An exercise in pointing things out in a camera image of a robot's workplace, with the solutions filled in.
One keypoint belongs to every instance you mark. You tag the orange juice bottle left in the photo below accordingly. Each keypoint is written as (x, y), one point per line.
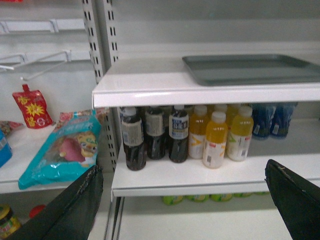
(197, 131)

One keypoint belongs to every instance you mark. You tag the orange juice bottle front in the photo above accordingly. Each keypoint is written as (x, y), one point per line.
(215, 140)

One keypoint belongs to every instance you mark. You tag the dark drink bottle blue label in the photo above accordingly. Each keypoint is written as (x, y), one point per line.
(178, 134)

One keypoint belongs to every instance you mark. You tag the blue drink bottle left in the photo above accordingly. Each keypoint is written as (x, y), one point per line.
(262, 116)

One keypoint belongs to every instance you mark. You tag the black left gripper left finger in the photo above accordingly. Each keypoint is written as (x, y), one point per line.
(71, 215)

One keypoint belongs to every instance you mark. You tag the white slotted shelf upright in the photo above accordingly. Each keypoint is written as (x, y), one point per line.
(97, 15)

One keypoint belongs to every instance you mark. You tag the white peg hook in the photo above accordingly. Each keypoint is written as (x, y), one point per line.
(46, 62)

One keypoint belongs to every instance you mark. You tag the teal snack bag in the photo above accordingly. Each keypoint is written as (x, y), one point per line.
(70, 149)

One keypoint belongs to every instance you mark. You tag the dark drink bottle front left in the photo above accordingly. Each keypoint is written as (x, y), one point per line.
(133, 139)

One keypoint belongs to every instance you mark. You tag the yellow lidded jar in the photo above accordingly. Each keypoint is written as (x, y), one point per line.
(9, 223)

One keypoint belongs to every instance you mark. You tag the blue snack packet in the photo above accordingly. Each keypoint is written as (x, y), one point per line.
(5, 149)

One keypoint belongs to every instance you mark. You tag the blue drink bottle right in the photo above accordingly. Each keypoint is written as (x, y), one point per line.
(281, 119)

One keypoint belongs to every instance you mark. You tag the grey silver tray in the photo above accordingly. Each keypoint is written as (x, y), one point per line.
(250, 69)

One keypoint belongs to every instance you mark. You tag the red spouted pouch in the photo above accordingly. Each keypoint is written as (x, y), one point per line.
(33, 107)

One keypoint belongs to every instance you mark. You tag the white lower shelf board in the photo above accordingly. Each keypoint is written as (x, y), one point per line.
(299, 152)

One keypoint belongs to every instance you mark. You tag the dark drink bottle middle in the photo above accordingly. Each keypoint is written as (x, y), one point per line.
(155, 130)

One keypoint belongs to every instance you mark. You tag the orange juice bottle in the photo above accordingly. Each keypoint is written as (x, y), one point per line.
(215, 140)
(197, 131)

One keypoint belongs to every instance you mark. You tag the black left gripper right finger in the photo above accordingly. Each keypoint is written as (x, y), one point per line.
(297, 200)

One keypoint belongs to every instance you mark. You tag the yellow juice bottle right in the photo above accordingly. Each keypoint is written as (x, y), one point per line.
(240, 134)

